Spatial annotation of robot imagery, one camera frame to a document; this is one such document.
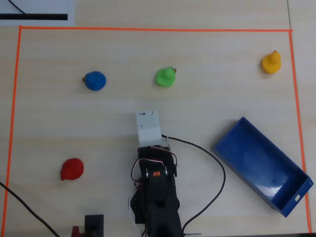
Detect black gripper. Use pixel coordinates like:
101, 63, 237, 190
137, 144, 179, 178

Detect green rubber duck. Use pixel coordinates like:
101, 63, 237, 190
155, 66, 178, 88

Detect red rubber duck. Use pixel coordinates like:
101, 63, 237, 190
60, 158, 84, 181

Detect blue rubber duck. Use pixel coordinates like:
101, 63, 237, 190
82, 71, 107, 91

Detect blue plastic box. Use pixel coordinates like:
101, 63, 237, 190
210, 116, 314, 218

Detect yellow rubber duck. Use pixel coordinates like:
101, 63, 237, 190
261, 50, 282, 75

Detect black table clamp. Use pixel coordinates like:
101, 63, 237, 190
84, 214, 105, 237

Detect black strip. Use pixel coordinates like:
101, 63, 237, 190
0, 13, 69, 21

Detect white red servo wires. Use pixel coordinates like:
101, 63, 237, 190
128, 145, 178, 237

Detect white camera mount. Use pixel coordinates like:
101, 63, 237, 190
135, 109, 170, 150

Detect black camera cable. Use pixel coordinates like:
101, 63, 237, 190
161, 134, 227, 237

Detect red clamp handle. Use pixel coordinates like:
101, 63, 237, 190
71, 225, 86, 237

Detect thin black cable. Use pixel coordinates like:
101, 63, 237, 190
8, 0, 28, 15

